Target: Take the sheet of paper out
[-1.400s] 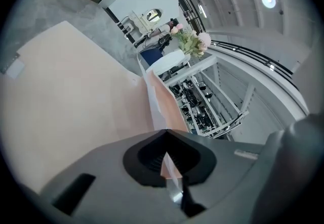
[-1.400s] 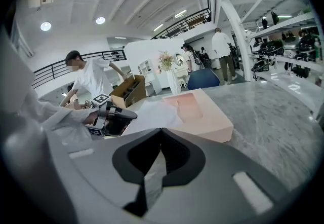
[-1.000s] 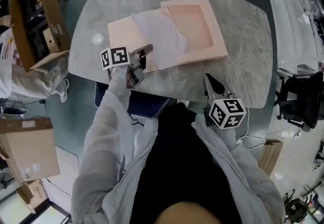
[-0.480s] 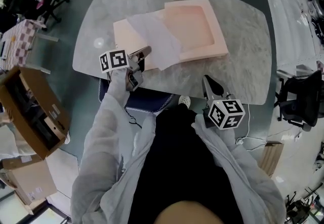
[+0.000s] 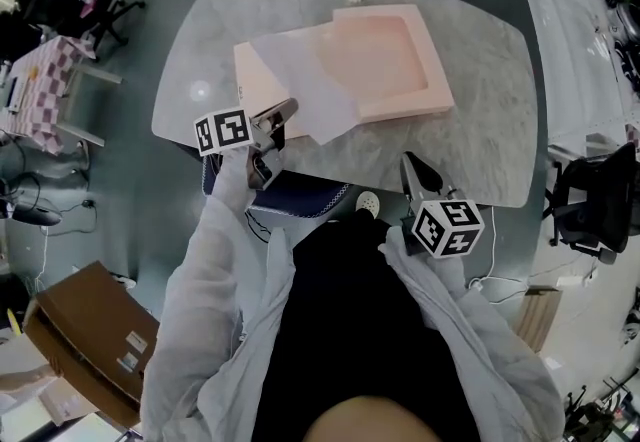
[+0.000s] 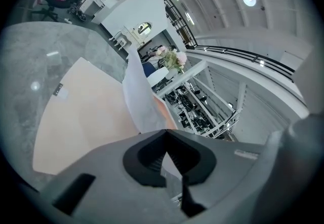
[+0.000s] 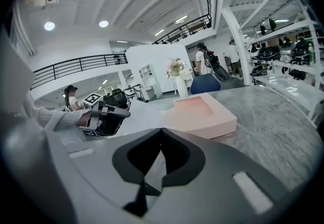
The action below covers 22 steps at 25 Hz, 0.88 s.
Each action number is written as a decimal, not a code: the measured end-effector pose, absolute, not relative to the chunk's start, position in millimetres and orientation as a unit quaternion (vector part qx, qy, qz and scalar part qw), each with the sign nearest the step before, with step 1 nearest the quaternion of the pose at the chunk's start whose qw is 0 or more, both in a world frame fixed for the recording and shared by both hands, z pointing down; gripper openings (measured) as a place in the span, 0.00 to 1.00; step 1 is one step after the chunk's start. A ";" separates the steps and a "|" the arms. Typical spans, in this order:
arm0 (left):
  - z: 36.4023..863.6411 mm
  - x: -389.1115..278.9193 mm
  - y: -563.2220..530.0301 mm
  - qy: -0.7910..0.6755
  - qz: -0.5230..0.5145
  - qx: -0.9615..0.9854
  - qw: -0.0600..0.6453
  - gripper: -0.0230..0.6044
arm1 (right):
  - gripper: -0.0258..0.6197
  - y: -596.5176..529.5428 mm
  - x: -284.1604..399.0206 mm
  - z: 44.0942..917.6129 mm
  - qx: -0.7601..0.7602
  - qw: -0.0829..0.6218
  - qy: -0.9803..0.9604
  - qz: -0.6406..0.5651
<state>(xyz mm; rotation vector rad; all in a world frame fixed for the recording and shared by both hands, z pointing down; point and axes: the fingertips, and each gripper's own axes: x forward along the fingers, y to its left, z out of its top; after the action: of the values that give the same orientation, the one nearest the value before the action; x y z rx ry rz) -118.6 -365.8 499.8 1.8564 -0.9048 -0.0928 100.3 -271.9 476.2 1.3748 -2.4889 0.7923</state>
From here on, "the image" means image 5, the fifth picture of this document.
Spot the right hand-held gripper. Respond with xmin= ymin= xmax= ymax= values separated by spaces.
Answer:
xmin=399 ymin=151 xmax=486 ymax=261

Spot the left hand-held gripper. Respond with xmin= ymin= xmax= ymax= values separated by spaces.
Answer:
xmin=193 ymin=98 xmax=300 ymax=192

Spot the white sheet of paper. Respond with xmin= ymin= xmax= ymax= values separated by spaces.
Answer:
xmin=248 ymin=27 xmax=362 ymax=147

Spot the person's right forearm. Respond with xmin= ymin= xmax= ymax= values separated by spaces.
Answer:
xmin=378 ymin=225 xmax=501 ymax=331

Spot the person's left forearm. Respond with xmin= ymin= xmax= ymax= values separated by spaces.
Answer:
xmin=164 ymin=148 xmax=274 ymax=331

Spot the pink box lid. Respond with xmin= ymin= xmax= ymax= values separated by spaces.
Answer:
xmin=232 ymin=40 xmax=321 ymax=141

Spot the person's white shoe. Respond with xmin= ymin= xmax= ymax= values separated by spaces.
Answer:
xmin=355 ymin=190 xmax=382 ymax=220

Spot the blue seat cushion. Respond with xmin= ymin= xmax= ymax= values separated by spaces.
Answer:
xmin=201 ymin=152 xmax=351 ymax=219

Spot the pink box tray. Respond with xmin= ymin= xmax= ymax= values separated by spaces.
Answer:
xmin=308 ymin=3 xmax=456 ymax=124

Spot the person's black garment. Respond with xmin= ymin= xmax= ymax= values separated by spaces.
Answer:
xmin=251 ymin=213 xmax=482 ymax=442

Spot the black mesh office chair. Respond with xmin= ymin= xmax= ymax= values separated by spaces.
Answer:
xmin=541 ymin=141 xmax=639 ymax=266

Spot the wooden board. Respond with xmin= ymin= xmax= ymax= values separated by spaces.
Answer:
xmin=513 ymin=284 xmax=565 ymax=354

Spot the white cluttered table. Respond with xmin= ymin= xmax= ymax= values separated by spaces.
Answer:
xmin=517 ymin=0 xmax=640 ymax=144

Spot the checkered tablecloth table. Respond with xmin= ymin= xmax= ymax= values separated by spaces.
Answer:
xmin=0 ymin=34 xmax=124 ymax=157

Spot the brown cardboard box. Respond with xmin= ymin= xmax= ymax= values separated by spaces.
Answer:
xmin=21 ymin=259 xmax=162 ymax=429

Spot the white foam box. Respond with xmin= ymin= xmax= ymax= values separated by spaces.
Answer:
xmin=0 ymin=363 xmax=101 ymax=442

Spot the white cable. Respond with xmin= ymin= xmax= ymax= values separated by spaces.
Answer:
xmin=467 ymin=205 xmax=530 ymax=306

